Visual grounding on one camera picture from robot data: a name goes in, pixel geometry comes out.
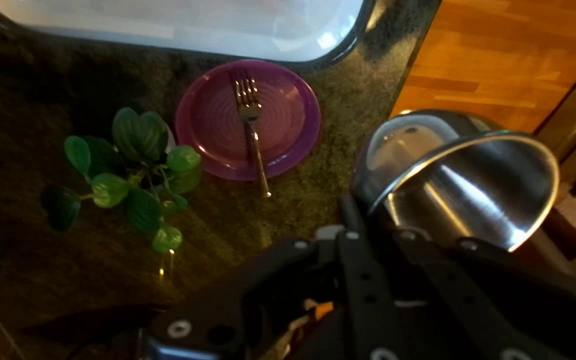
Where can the green leafy potted plant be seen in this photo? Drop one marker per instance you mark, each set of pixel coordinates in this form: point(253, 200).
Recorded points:
point(139, 168)

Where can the silver fork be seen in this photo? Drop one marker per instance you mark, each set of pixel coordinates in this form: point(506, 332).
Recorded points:
point(248, 110)

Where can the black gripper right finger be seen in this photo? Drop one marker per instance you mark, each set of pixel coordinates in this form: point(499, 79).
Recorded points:
point(477, 248)

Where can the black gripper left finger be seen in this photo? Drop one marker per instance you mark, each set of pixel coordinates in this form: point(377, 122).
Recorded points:
point(352, 219)

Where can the silver metal bowl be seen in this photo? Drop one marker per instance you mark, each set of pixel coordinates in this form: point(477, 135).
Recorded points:
point(451, 174)

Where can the purple lid plate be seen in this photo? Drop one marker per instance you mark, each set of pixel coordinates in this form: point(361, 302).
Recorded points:
point(207, 118)

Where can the white kitchen sink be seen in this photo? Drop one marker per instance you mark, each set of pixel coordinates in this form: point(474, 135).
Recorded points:
point(282, 30)

